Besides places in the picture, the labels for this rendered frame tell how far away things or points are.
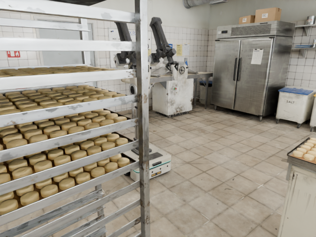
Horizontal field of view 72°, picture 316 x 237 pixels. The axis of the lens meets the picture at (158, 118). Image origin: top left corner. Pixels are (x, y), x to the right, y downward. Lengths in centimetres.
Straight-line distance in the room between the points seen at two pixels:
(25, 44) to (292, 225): 166
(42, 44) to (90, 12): 16
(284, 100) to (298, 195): 371
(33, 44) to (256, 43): 475
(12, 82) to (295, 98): 488
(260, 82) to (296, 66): 100
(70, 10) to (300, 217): 159
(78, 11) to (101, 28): 437
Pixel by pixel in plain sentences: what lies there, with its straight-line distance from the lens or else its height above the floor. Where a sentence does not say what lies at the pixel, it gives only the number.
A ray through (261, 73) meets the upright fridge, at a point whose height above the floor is 106.
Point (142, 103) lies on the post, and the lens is 78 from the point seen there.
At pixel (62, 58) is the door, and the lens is 480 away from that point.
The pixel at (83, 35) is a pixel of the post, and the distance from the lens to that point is 116.
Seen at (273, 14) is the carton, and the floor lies 218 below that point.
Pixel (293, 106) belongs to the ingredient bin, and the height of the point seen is 43.
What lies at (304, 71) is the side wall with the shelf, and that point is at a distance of 571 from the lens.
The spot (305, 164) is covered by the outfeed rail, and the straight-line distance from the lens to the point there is 153.
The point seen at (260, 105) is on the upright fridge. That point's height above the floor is 39.
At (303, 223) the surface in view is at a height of 49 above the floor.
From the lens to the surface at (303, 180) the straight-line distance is 156.
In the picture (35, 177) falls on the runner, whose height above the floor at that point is 114.
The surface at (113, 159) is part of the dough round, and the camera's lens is 94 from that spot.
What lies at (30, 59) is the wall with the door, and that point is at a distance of 466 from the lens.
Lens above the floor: 148
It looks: 17 degrees down
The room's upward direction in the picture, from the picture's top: straight up
